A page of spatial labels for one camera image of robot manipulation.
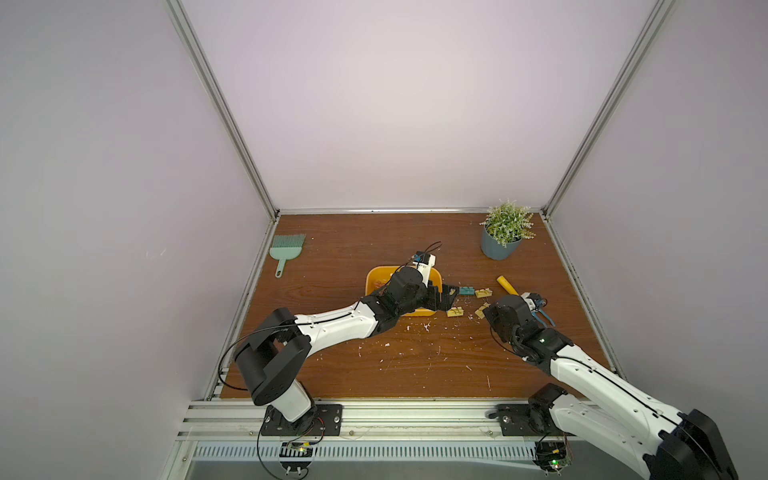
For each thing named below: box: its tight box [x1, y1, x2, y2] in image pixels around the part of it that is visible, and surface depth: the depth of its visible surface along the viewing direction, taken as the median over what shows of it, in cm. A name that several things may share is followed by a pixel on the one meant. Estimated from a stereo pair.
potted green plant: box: [479, 198, 535, 261], surface depth 97 cm
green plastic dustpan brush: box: [269, 234, 306, 278], surface depth 112 cm
